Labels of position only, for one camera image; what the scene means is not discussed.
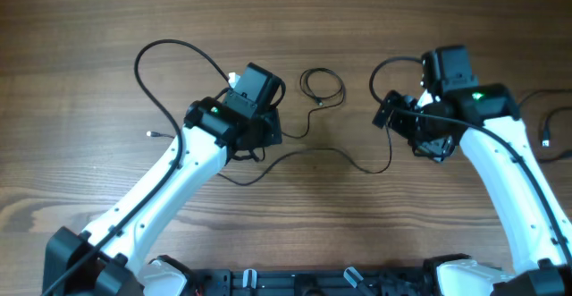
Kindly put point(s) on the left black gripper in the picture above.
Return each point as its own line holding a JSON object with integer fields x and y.
{"x": 272, "y": 129}

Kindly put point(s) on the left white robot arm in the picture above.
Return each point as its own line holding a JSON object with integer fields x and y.
{"x": 109, "y": 256}

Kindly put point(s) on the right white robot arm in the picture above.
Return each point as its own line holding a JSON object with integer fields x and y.
{"x": 457, "y": 112}

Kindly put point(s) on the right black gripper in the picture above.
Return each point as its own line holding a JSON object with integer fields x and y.
{"x": 385, "y": 109}

